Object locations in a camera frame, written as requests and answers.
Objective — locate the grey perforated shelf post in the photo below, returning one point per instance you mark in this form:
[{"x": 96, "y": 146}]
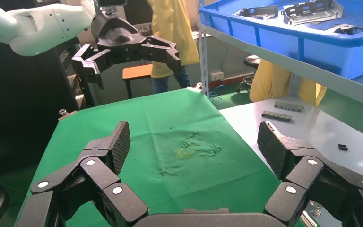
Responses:
[{"x": 204, "y": 56}]

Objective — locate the small black clip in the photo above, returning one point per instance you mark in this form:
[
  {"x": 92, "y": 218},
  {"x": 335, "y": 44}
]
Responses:
[{"x": 343, "y": 147}]

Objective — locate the yellow antistatic garment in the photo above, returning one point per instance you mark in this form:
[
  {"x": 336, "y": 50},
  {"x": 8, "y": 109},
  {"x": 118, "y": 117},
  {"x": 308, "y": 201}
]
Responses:
[{"x": 272, "y": 81}]

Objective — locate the grey metal connector strip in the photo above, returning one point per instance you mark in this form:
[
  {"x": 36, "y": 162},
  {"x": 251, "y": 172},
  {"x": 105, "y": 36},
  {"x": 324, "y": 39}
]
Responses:
[
  {"x": 276, "y": 116},
  {"x": 289, "y": 106}
]

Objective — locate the black round stool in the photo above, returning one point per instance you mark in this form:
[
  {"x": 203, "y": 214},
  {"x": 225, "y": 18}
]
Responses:
[{"x": 252, "y": 61}]

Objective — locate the white wall socket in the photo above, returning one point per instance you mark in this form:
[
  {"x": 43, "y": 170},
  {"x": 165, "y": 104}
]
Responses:
[{"x": 217, "y": 76}]

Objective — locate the wooden stool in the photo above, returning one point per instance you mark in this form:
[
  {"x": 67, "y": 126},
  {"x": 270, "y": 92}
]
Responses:
[{"x": 137, "y": 72}]

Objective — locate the white metal shelf board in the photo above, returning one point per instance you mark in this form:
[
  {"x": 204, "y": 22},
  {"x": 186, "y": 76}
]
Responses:
[{"x": 294, "y": 64}]

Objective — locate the person in yellow coat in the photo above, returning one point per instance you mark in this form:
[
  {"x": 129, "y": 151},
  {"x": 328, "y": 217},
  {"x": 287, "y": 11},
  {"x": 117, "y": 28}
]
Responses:
[{"x": 172, "y": 37}]

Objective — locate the blue plastic bin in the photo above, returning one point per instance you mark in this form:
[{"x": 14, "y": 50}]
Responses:
[{"x": 278, "y": 40}]

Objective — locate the galvanised sheet metal plate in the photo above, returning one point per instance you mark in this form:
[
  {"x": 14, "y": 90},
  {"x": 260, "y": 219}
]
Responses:
[
  {"x": 256, "y": 12},
  {"x": 346, "y": 28},
  {"x": 313, "y": 12}
]

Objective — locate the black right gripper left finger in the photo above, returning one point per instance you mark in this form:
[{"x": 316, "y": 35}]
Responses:
[{"x": 119, "y": 147}]

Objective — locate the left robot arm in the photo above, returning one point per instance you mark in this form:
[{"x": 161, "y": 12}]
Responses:
[{"x": 37, "y": 28}]

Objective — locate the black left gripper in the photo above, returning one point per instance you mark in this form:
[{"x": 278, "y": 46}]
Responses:
[{"x": 119, "y": 34}]

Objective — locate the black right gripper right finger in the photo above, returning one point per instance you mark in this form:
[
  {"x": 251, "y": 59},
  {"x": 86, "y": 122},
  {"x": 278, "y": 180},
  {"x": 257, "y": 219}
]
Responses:
[{"x": 272, "y": 147}]

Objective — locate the black cabinet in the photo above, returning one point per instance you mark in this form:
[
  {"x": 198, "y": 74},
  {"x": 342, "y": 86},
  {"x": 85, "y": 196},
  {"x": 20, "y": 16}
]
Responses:
[{"x": 18, "y": 109}]

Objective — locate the green cloth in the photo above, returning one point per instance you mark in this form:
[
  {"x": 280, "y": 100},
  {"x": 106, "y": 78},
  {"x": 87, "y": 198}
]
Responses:
[{"x": 169, "y": 119}]

